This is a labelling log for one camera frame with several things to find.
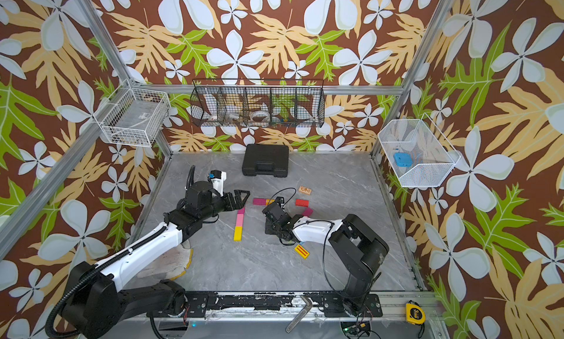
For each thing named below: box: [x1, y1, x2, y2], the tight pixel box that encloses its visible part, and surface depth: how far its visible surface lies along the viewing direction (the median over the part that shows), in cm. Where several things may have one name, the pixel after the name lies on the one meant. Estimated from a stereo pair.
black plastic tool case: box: [241, 143, 290, 179], surface depth 113 cm
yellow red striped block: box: [294, 243, 311, 260], surface depth 87 cm
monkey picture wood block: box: [298, 185, 313, 196], surface depth 106 cm
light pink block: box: [236, 213, 244, 227], surface depth 96 cm
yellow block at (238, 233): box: [233, 226, 244, 242], surface depth 92 cm
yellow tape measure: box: [405, 303, 427, 326], surface depth 72 cm
